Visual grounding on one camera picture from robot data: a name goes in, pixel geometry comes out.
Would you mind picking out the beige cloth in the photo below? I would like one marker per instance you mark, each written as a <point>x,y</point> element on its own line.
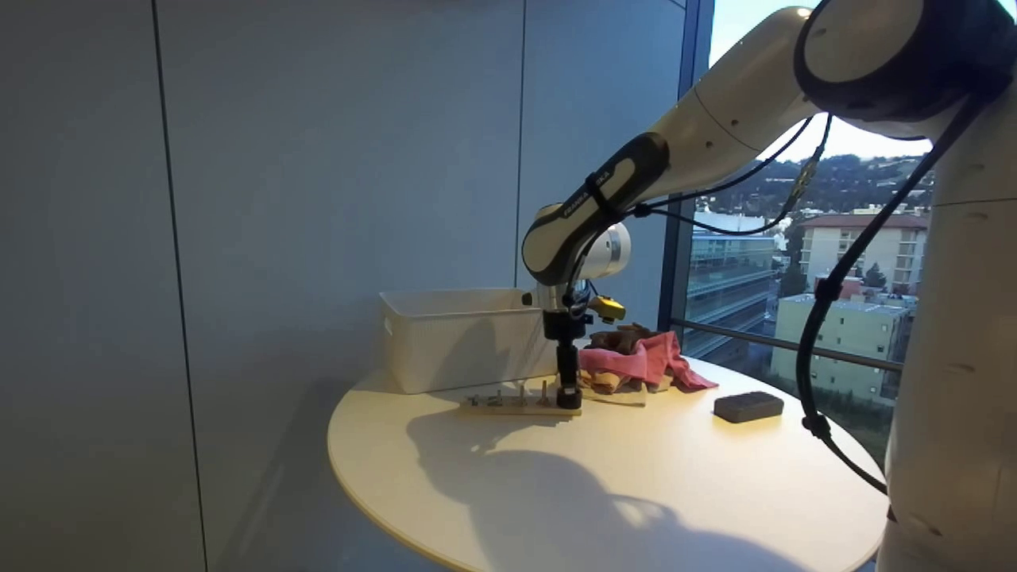
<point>620,402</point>

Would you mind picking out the white plastic bin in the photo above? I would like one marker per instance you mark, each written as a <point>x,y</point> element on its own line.
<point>455,343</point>

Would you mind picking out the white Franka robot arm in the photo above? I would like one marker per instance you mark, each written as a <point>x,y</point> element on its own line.
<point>730,100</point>

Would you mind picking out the black rectangular block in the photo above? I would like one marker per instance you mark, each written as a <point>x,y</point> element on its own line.
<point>746,403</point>

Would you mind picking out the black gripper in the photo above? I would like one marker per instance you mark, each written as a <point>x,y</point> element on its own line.
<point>565,324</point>

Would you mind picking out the brown cloth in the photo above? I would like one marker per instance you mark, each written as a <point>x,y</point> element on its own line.
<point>620,338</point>

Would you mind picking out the blue window frame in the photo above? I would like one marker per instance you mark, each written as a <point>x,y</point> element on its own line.
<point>686,128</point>

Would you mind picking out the pink cloth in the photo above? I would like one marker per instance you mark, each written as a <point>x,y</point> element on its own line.
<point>656,359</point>

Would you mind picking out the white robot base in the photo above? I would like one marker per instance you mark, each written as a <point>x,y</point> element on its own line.
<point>955,369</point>

